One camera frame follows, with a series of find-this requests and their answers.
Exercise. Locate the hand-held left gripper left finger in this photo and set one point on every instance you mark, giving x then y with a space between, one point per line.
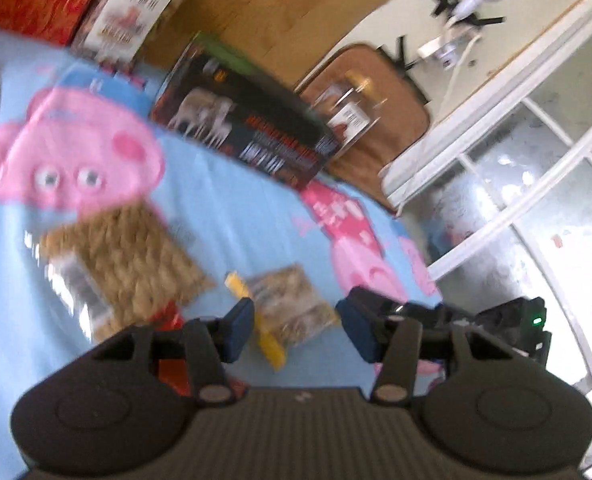
240 330

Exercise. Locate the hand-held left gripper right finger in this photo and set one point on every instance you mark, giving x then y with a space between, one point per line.
356 330

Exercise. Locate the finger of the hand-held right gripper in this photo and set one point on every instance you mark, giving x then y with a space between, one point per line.
426 312

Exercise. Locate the yellow zip clear grain bag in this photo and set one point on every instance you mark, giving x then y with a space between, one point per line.
296 305

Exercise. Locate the red gold print snack packet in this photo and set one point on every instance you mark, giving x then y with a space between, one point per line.
170 322

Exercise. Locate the clear bag of pale seeds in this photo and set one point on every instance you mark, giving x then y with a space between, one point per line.
125 265

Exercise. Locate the black sheep print tin box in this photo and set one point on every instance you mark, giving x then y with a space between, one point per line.
246 115

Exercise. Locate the cartoon pig printed blanket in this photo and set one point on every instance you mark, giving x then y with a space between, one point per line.
235 210

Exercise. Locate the brown seat cushion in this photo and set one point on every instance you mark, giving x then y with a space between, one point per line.
396 140

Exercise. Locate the pecan jar with gold lid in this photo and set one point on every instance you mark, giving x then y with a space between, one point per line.
348 110

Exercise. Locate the black tape strip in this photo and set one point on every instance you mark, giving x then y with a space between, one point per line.
406 77

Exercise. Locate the white power strip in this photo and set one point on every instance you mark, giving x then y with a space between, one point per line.
446 47

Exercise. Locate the wooden board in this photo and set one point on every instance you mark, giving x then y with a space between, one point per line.
276 15

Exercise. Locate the cashew jar with gold lid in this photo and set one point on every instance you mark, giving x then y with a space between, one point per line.
130 10

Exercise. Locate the white window frame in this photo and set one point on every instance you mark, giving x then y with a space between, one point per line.
501 102

